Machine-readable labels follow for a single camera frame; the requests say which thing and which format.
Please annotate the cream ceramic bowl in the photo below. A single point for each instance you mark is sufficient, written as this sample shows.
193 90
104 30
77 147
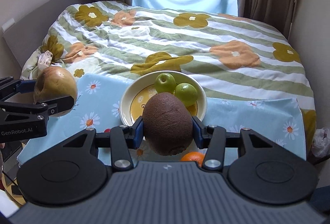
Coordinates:
142 100

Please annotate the grey bed headboard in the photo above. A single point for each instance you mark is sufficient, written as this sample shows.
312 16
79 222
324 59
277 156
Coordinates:
26 35

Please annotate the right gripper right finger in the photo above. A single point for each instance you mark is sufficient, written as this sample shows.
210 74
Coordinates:
213 139

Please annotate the crumpled pink white wrapper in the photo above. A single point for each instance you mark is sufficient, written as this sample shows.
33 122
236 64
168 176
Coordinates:
44 60

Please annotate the brown kiwi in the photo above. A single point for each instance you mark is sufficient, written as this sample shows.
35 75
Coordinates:
167 125

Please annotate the white plastic bag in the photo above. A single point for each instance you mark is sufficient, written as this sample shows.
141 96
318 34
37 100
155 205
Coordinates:
321 143

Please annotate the blue daisy tablecloth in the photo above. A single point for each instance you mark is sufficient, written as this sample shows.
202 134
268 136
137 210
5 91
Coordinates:
98 104

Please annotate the large orange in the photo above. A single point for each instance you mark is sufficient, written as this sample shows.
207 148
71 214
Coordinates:
195 156

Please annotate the green apple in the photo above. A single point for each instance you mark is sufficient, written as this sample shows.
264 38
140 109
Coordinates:
186 93
165 82

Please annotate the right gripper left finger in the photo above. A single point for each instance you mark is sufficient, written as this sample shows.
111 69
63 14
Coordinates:
123 138

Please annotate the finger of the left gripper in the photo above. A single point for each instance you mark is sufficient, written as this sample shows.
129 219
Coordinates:
25 86
58 106

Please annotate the floral striped duvet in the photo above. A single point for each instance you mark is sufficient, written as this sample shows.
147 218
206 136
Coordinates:
231 57

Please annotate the large yellowish wrinkled apple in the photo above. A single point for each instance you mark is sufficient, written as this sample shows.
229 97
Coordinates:
54 82

